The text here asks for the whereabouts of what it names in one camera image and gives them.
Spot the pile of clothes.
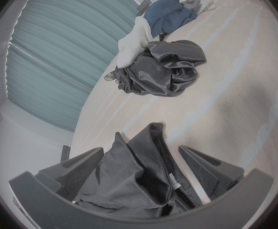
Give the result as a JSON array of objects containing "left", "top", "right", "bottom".
[{"left": 117, "top": 0, "right": 217, "bottom": 69}]

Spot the black T-shirt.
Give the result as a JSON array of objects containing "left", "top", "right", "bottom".
[{"left": 72, "top": 122, "right": 204, "bottom": 218}]

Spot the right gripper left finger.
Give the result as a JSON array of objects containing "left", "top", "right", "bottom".
[{"left": 35, "top": 147, "right": 105, "bottom": 196}]

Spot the blue-green curtain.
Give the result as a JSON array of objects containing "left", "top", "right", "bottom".
[
  {"left": 10, "top": 0, "right": 144, "bottom": 90},
  {"left": 6, "top": 44, "right": 92, "bottom": 133}
]

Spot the grey bedside table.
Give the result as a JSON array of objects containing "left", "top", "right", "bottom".
[{"left": 137, "top": 0, "right": 152, "bottom": 16}]

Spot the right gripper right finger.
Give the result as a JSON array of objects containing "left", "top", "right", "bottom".
[{"left": 178, "top": 145, "right": 245, "bottom": 198}]

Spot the black satin garment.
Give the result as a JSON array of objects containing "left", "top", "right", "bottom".
[{"left": 103, "top": 40, "right": 207, "bottom": 97}]

